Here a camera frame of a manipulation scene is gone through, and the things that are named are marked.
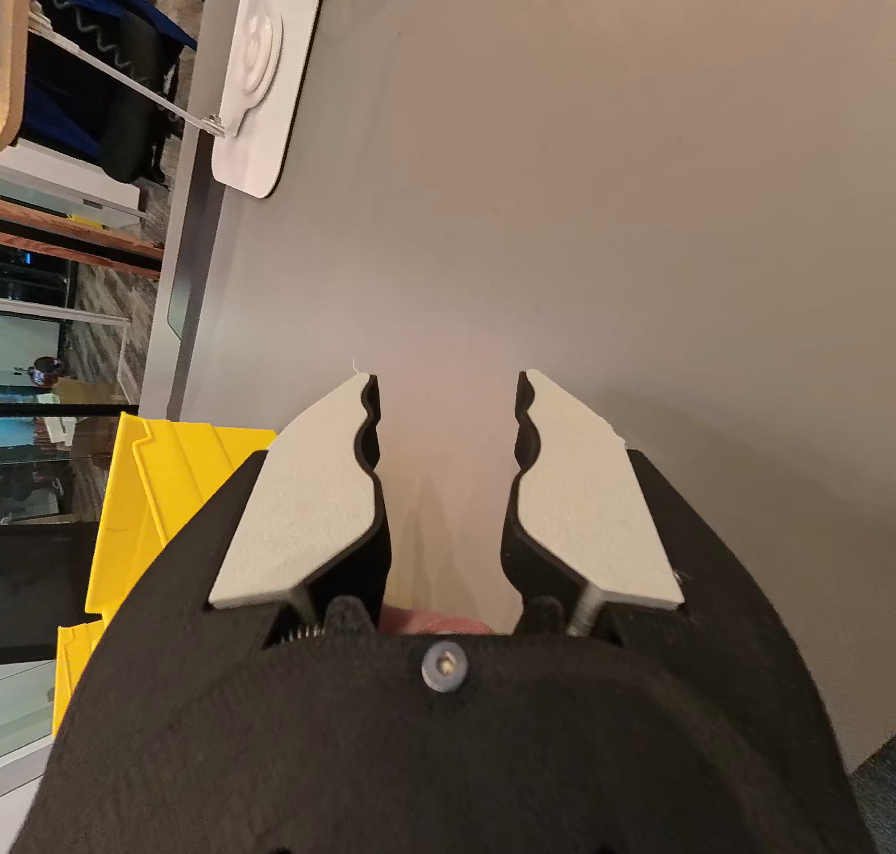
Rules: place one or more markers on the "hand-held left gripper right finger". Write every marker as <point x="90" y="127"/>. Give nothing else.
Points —
<point x="595" y="518"/>

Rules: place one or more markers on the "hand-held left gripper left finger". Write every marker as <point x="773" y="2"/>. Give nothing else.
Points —
<point x="301" y="518"/>

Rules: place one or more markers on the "yellow plastic bin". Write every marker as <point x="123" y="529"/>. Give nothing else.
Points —
<point x="175" y="476"/>

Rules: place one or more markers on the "brown wooden bench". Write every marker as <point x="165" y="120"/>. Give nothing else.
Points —
<point x="84" y="237"/>

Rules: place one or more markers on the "clear acrylic stand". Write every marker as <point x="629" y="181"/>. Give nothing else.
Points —
<point x="257" y="34"/>

